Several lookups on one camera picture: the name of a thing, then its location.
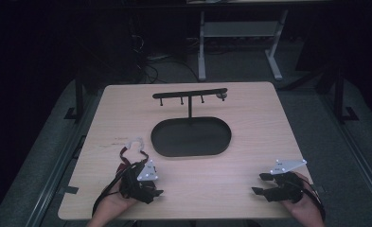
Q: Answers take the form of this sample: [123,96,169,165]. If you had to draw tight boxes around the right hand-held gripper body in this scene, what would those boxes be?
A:
[264,159,308,204]

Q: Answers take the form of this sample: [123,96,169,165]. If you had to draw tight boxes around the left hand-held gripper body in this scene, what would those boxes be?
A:
[119,159,160,201]

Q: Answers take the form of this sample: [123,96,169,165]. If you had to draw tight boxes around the person's left hand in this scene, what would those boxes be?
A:
[94,180,139,221]

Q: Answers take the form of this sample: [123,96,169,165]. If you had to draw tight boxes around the black jewelry stand with tray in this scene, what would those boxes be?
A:
[150,87,233,158]

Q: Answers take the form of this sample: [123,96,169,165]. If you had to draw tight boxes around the grey tape piece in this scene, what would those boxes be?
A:
[58,185,80,196]

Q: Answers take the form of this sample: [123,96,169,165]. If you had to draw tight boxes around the black metal stand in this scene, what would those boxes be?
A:
[330,67,361,123]
[63,70,87,123]

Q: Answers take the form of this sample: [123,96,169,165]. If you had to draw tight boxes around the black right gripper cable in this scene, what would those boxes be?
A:
[308,183,328,222]

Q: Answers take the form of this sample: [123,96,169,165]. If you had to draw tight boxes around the black floor cables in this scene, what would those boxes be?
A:
[135,34,201,83]

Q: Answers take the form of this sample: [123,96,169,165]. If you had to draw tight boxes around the white metal desk frame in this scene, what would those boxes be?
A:
[197,9,290,81]

